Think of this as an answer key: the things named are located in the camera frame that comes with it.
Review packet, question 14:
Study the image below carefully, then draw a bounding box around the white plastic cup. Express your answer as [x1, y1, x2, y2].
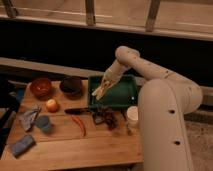
[126, 106, 138, 127]

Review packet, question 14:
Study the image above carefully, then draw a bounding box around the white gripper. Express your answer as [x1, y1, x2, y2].
[96, 60, 128, 95]

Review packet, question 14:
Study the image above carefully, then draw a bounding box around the green plastic tray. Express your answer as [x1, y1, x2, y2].
[88, 75, 138, 109]

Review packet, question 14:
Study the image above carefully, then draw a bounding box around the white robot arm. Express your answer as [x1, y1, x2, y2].
[93, 46, 203, 171]

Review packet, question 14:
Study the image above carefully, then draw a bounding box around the dark brown bowl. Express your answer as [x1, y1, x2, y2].
[59, 76, 83, 95]

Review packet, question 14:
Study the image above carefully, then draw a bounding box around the dark purple grape bunch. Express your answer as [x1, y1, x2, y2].
[92, 107, 117, 130]

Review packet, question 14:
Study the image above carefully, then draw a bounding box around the yellow banana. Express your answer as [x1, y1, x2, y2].
[92, 79, 111, 100]

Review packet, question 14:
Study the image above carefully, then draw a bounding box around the red chili pepper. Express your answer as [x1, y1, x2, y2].
[71, 116, 86, 137]

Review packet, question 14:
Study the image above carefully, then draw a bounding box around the wooden cutting board table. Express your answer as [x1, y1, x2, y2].
[0, 81, 143, 171]

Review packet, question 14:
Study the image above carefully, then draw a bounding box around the yellow red apple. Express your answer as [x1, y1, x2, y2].
[45, 99, 59, 113]

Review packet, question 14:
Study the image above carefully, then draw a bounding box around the red bowl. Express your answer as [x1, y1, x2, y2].
[30, 78, 52, 98]

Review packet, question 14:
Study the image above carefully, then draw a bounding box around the blue sponge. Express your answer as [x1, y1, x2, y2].
[9, 135, 35, 157]

